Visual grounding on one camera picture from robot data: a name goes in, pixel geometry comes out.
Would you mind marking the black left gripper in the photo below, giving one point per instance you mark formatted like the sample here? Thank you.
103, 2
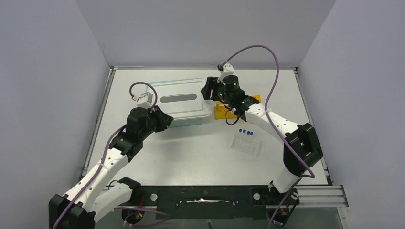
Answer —
163, 119

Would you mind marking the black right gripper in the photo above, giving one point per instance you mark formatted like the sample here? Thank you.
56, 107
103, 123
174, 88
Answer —
212, 84

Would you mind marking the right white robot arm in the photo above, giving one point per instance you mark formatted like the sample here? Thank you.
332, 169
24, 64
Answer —
301, 146

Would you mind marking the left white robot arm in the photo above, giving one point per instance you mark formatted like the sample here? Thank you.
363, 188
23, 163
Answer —
86, 203

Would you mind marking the yellow test tube rack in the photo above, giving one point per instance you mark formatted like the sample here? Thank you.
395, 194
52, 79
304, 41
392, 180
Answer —
220, 112

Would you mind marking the teal plastic bin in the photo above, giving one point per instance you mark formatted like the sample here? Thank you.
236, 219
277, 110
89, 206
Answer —
189, 121

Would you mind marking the blue capped tube box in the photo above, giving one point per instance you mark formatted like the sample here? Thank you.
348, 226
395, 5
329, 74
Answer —
246, 142

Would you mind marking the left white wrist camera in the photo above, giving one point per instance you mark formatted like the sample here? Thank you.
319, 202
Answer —
145, 100

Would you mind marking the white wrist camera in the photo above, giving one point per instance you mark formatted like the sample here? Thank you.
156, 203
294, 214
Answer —
225, 70
145, 100

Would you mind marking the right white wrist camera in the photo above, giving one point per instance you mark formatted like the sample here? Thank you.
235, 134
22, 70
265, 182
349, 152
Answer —
225, 70

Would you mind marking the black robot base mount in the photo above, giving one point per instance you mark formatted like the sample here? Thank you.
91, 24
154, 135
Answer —
257, 202

